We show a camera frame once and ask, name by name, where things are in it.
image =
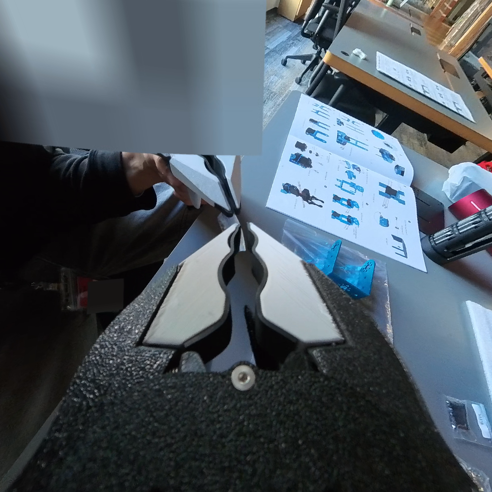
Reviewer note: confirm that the white crumpled tissue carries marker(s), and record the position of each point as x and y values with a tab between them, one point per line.
465	176

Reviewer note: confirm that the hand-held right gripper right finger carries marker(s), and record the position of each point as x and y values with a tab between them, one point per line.
292	299

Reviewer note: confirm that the small red object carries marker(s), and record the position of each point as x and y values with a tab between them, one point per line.
485	167

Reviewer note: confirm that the black office chair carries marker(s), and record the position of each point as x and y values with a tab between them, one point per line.
323	23

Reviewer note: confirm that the person's left forearm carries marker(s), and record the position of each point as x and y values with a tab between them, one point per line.
77	180

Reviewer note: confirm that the black screwdriver bit case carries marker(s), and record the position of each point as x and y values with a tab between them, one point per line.
449	242

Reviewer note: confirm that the small white crumpled wrapper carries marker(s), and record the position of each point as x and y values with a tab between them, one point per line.
359	53

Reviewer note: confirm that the blue metal bracket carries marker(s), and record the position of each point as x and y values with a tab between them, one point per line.
357	280
332	257

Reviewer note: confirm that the person's leg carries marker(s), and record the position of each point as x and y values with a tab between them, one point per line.
134	238

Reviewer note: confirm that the red metal bottle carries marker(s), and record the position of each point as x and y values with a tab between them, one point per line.
472	203

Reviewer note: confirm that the person's left hand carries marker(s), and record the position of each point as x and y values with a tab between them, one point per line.
146	169

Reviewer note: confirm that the grey table with wooden edge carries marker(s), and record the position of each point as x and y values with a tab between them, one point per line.
384	34

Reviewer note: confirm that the white foam sheet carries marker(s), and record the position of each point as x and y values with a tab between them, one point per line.
482	338

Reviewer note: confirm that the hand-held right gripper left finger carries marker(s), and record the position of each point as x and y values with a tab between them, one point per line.
192	299

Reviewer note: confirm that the clear plastic bag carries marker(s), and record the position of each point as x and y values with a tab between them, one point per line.
299	238

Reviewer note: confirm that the white assembly manual booklet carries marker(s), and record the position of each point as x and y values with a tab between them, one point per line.
346	161

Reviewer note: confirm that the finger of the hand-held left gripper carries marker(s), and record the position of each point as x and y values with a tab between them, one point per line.
200	176
230	176

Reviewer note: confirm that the grey desk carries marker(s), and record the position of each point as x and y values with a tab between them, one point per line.
422	326

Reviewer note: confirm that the white printed paper sheet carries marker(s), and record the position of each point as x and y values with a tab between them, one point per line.
422	82

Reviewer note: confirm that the wooden cabinet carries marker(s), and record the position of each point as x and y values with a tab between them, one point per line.
292	9

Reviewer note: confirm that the small clear parts bag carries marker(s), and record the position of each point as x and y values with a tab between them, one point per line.
461	415

